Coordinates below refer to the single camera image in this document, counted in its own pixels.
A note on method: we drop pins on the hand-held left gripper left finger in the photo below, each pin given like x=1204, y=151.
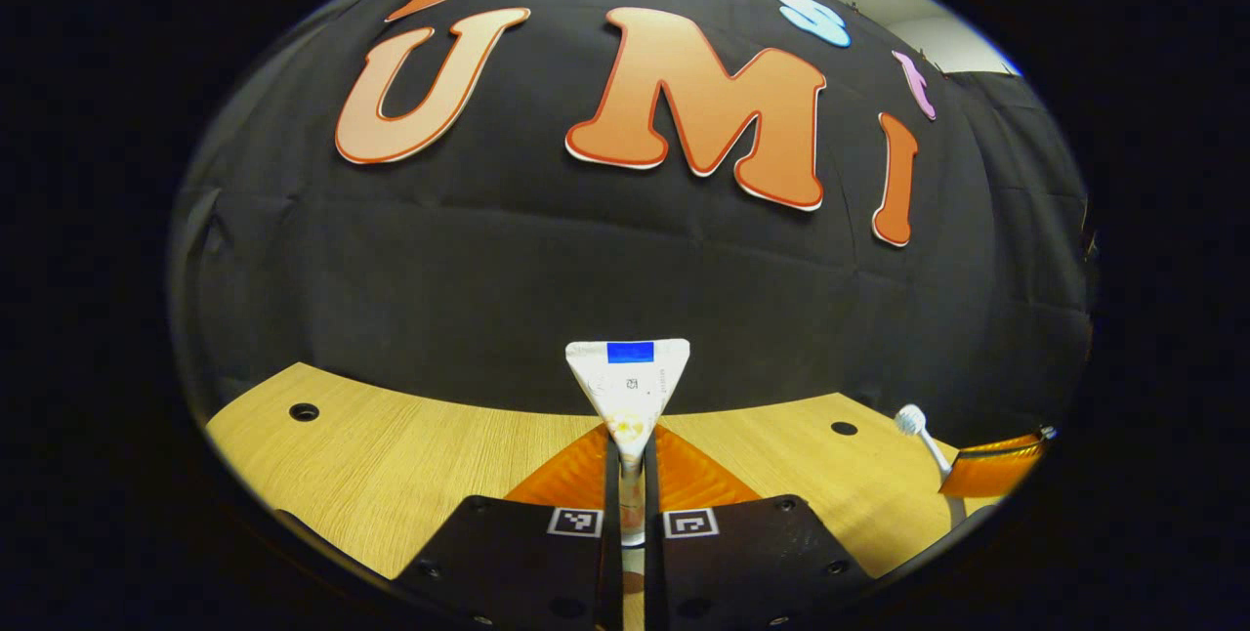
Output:
x=612, y=514

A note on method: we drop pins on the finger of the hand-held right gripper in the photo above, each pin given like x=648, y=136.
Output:
x=991, y=470

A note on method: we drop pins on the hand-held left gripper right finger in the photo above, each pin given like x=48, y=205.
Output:
x=652, y=514

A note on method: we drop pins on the white toothbrush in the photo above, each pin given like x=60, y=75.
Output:
x=913, y=421

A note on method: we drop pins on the white toothpaste tube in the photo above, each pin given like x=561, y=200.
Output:
x=630, y=387

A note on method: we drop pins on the light wooden desktop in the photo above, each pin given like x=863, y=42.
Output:
x=391, y=455

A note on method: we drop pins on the black backdrop cloth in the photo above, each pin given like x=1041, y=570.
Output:
x=547, y=279

